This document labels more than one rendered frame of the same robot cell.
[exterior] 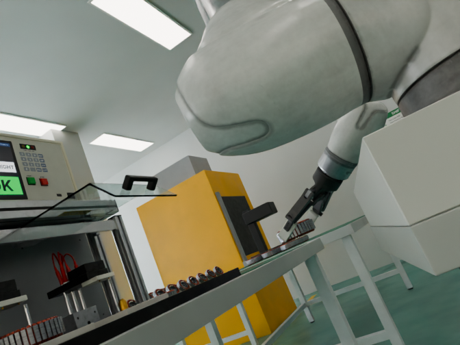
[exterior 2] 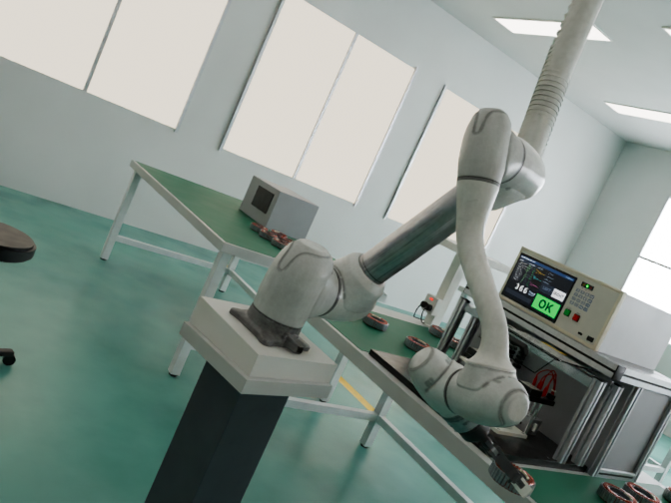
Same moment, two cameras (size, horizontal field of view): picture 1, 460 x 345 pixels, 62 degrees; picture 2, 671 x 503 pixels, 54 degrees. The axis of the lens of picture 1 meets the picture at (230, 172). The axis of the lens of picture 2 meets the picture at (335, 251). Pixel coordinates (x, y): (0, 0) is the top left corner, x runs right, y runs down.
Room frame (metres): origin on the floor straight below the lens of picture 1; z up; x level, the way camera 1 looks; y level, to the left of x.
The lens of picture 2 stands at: (1.43, -1.73, 1.31)
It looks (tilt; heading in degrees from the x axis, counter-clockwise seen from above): 7 degrees down; 122
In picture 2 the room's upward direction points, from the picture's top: 24 degrees clockwise
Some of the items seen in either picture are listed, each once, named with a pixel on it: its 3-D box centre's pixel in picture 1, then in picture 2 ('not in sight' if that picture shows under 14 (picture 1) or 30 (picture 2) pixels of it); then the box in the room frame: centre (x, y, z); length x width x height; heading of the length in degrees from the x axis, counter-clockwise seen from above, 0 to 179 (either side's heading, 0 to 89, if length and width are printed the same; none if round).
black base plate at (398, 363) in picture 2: (83, 339); (471, 407); (0.82, 0.42, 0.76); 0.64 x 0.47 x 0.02; 158
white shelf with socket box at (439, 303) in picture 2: not in sight; (443, 287); (0.19, 1.28, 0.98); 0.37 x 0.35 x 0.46; 158
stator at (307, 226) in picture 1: (296, 231); (511, 477); (1.13, -0.11, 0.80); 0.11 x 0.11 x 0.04
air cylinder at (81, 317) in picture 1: (81, 322); (526, 421); (0.98, 0.49, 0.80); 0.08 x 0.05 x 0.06; 158
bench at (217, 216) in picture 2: not in sight; (224, 271); (-1.31, 1.47, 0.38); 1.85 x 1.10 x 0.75; 158
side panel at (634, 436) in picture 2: not in sight; (633, 434); (1.27, 0.65, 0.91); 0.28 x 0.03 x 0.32; 68
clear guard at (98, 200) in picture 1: (99, 212); (540, 354); (0.96, 0.35, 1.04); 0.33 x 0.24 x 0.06; 68
